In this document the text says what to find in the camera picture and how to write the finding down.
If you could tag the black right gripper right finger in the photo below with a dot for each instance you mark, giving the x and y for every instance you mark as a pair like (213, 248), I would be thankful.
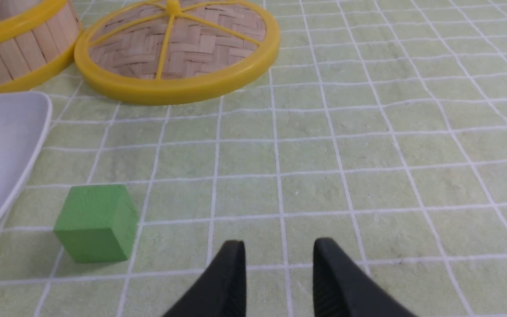
(340, 288)

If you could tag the green wooden cube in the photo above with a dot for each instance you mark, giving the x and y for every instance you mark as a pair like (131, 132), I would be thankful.
(97, 223)

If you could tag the white square plate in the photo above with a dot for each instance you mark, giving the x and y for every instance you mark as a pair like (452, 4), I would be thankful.
(25, 119)

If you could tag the bamboo steamer basket yellow rim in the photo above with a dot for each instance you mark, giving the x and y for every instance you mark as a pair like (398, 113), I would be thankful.
(37, 41)

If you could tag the green checkered tablecloth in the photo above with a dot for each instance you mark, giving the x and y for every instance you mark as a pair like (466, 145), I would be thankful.
(382, 124)

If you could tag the woven bamboo steamer lid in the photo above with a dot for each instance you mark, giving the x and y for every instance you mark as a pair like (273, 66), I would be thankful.
(169, 52)

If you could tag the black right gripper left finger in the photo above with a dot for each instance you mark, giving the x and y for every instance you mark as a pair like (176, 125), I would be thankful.
(221, 290)

